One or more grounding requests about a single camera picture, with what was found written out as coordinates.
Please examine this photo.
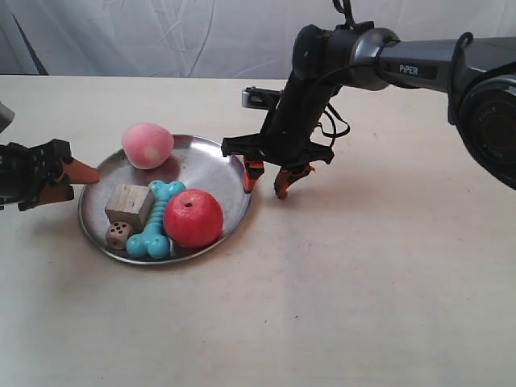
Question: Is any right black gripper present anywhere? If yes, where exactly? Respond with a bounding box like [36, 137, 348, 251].
[221, 132, 334, 200]

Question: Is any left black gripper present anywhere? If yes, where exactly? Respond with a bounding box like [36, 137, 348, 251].
[1, 139, 100, 211]

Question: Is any wooden cube block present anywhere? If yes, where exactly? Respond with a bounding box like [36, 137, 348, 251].
[105, 184, 154, 231]

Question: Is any small wooden die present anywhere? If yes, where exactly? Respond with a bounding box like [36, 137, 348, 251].
[106, 221, 135, 250]

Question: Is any round metal plate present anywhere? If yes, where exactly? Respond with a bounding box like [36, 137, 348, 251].
[78, 135, 252, 265]

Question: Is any red toy apple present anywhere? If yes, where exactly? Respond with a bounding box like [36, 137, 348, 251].
[163, 189, 223, 248]

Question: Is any pink toy peach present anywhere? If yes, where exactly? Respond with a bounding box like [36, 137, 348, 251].
[121, 123, 174, 170]

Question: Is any turquoise toy bone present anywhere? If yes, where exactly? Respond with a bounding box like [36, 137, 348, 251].
[126, 180, 186, 260]

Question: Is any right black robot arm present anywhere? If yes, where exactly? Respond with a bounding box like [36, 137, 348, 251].
[221, 22, 515, 198]

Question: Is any white backdrop cloth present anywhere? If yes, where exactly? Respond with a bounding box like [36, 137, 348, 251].
[0, 0, 516, 80]

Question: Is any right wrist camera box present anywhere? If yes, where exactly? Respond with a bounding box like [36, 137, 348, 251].
[241, 86, 282, 110]

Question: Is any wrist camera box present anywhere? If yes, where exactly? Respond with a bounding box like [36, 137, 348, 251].
[241, 86, 282, 110]
[0, 103, 15, 132]

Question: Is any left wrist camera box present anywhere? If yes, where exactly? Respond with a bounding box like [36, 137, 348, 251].
[0, 103, 15, 132]

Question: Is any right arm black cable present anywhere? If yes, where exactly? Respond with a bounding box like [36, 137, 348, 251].
[310, 0, 475, 140]

